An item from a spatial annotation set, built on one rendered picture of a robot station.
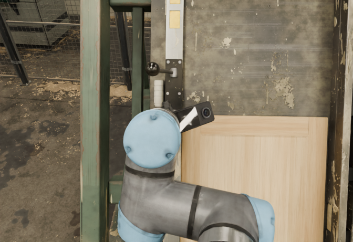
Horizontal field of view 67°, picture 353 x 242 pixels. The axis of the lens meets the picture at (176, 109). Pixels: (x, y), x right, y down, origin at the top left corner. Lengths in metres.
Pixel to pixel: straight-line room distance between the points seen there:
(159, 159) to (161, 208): 0.07
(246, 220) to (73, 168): 2.28
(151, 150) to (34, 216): 2.09
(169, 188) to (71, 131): 2.60
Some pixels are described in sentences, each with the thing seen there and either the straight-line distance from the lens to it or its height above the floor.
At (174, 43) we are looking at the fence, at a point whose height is 1.54.
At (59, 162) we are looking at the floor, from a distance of 2.67.
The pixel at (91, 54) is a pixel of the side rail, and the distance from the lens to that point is 0.83.
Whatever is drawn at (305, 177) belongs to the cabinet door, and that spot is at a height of 1.20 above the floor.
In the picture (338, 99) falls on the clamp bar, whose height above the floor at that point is 1.41.
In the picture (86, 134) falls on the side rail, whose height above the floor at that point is 1.32.
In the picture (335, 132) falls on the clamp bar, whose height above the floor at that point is 1.33.
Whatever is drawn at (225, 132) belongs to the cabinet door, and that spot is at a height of 1.31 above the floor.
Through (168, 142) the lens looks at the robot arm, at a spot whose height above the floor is 1.62.
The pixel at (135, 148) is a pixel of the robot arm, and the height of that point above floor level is 1.61.
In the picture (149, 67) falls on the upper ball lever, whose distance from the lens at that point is 0.67.
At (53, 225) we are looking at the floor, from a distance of 2.30.
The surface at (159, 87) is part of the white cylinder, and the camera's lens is 0.80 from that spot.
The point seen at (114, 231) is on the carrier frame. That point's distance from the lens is 1.23.
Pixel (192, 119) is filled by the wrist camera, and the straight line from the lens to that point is 0.54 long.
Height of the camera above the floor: 1.86
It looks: 38 degrees down
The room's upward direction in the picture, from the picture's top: straight up
